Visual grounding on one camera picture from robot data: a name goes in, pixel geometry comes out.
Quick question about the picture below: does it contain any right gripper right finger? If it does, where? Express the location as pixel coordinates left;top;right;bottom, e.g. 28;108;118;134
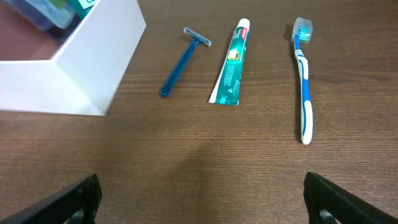
303;172;397;224

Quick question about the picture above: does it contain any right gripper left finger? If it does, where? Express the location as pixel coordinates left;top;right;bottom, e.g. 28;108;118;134
1;174;102;224

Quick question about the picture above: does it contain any clear dark liquid bottle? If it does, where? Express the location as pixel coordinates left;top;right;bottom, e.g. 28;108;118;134
1;0;76;33

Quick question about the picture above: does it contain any white cardboard box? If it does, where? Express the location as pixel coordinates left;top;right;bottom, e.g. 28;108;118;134
1;0;146;116

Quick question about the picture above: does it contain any teal white toothpaste tube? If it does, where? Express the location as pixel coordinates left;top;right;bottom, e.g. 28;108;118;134
208;18;250;106

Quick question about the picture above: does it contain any blue white toothbrush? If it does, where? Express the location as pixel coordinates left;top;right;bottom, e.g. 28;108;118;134
292;17;313;145

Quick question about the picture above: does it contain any blue disposable razor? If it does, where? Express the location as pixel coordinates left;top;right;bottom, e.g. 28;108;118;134
160;27;212;97

